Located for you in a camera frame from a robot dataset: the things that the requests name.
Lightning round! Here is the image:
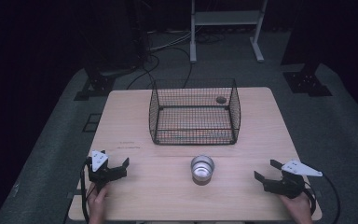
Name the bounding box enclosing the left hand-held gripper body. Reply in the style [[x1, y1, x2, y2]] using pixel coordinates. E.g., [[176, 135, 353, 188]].
[[87, 150, 114, 191]]

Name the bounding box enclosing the white floor cable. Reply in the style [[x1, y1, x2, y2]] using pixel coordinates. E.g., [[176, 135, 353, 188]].
[[147, 30, 194, 52]]

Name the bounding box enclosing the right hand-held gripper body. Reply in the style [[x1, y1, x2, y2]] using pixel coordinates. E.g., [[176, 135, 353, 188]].
[[262, 159, 324, 200]]

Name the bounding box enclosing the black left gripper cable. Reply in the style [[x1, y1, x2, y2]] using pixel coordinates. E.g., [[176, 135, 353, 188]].
[[79, 158, 92, 224]]

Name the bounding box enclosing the shiny metal cup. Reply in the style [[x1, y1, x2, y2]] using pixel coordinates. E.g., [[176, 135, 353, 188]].
[[189, 154, 215, 187]]

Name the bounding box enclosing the black stand with base plate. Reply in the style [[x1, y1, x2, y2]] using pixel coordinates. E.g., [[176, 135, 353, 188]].
[[280, 46, 334, 98], [74, 46, 138, 102]]

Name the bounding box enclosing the black floor cable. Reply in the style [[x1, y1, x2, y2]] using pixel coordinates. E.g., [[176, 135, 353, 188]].
[[126, 53, 160, 91], [155, 46, 194, 89]]

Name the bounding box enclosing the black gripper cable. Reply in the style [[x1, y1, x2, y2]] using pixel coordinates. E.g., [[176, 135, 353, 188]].
[[303, 173, 342, 224], [79, 158, 92, 224]]

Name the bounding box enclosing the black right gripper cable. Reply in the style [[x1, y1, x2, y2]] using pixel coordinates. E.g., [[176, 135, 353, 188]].
[[303, 173, 342, 224]]

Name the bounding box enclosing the person's right hand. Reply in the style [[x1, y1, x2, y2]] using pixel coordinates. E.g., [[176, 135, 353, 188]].
[[279, 192, 314, 224]]

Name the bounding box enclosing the black wire mesh basket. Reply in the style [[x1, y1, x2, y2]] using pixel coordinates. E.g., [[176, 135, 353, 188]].
[[148, 77, 242, 147]]

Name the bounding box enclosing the person's left hand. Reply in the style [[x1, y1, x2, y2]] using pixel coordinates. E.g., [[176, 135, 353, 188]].
[[86, 181, 110, 224]]

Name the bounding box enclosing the white metal desk frame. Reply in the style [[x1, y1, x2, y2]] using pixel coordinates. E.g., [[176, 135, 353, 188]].
[[189, 0, 269, 64]]

